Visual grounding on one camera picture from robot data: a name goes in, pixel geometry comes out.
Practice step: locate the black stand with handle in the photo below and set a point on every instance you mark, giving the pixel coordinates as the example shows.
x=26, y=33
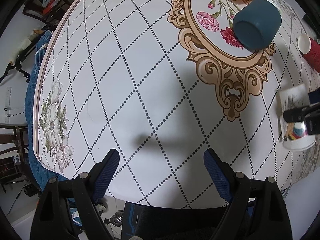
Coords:
x=22, y=52

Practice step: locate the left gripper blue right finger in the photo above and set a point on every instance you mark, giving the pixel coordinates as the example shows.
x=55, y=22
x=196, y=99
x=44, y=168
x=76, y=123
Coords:
x=218, y=172

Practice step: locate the dark teal cup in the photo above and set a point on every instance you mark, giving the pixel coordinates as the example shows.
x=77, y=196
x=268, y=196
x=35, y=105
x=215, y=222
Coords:
x=256, y=25

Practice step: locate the black wooden chair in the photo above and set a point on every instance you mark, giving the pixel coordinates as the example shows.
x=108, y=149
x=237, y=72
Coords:
x=49, y=12

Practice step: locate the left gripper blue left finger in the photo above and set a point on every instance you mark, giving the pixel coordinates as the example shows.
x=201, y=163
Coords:
x=105, y=173

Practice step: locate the floral patterned tablecloth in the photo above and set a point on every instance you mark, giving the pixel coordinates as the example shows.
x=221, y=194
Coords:
x=161, y=81

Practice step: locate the white printed paper cup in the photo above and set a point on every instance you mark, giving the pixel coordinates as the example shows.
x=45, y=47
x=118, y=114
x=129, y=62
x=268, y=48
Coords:
x=294, y=133

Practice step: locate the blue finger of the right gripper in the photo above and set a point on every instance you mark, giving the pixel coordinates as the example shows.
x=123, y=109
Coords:
x=300, y=114

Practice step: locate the red paper cup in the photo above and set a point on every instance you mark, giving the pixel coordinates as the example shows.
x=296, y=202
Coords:
x=310, y=50

